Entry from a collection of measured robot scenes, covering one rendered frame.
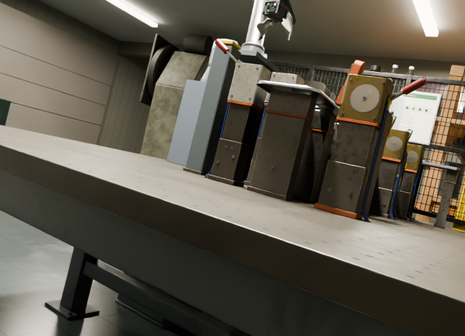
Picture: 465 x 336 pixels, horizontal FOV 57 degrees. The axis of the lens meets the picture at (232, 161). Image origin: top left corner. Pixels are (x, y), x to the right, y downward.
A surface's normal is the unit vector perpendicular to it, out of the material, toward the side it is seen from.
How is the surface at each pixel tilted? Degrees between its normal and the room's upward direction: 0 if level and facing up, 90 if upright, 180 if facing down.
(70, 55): 90
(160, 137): 92
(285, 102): 90
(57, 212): 90
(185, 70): 64
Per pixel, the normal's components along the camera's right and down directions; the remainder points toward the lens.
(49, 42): 0.81, 0.20
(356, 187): -0.47, -0.12
